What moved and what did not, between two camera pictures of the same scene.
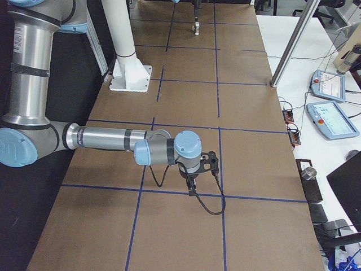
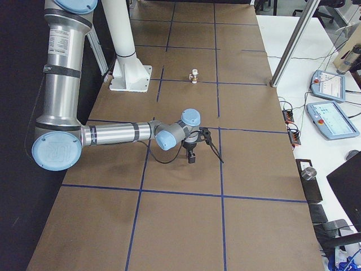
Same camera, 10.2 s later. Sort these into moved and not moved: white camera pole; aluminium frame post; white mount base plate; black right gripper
Moved: black right gripper
Not moved: aluminium frame post; white mount base plate; white camera pole
